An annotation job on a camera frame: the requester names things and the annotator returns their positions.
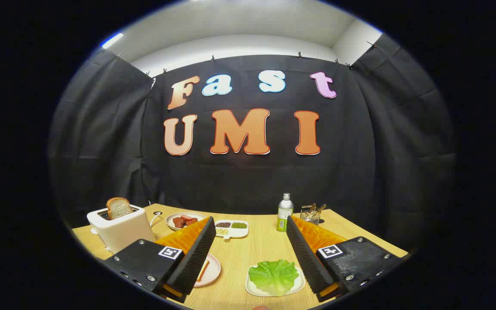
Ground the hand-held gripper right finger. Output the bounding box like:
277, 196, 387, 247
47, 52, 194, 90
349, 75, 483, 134
286, 216, 406, 303

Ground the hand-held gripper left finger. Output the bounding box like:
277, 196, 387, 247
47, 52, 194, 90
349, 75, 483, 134
104, 216, 217, 304

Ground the green lettuce leaf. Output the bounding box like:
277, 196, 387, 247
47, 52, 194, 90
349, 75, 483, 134
248, 259, 300, 297

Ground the toasted bread slice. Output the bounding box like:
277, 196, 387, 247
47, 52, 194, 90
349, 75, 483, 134
106, 197, 134, 220

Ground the square bread slice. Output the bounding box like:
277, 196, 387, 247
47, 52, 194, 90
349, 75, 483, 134
196, 259, 210, 282

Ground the pink round plate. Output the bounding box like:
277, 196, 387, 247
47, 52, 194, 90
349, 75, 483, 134
193, 253, 221, 288

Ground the white round plate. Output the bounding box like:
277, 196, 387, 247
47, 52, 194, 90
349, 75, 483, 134
166, 212, 207, 231

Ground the green label metal bottle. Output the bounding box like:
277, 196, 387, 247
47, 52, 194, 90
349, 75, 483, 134
277, 193, 294, 232

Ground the white divided dish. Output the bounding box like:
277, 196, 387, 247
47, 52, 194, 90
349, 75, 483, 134
214, 220, 249, 240

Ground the white square plate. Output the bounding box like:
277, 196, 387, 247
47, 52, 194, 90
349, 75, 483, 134
245, 265, 305, 297

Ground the white toaster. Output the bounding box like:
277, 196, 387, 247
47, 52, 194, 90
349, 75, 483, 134
87, 206, 157, 254

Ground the black backdrop cloth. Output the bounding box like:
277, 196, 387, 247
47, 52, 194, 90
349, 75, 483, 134
49, 34, 457, 254

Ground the metal wire utensil holder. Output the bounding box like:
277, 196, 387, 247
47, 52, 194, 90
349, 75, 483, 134
300, 206, 322, 225

